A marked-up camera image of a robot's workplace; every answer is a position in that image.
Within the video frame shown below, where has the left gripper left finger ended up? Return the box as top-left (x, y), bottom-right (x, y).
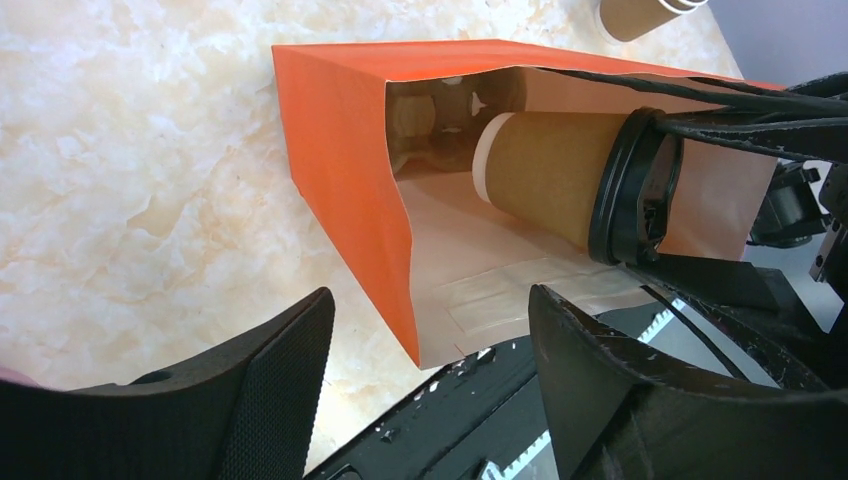
top-left (1, 287), bottom-right (335, 479)

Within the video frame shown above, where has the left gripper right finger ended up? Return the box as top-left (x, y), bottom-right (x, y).
top-left (528, 285), bottom-right (847, 479)

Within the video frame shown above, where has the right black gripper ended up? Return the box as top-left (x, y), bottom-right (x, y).
top-left (627, 72), bottom-right (847, 391)

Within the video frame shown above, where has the single black cup lid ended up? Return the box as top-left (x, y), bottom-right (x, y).
top-left (588, 107), bottom-right (684, 265)

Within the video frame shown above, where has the single brown paper cup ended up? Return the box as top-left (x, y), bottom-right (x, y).
top-left (472, 112), bottom-right (627, 250)

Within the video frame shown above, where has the orange paper bag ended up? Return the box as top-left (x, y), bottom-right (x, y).
top-left (272, 40), bottom-right (783, 368)

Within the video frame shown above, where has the pink plastic cup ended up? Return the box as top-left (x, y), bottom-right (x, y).
top-left (0, 367), bottom-right (40, 388)

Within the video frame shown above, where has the stack of brown paper cups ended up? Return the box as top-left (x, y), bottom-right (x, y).
top-left (596, 0), bottom-right (708, 43)

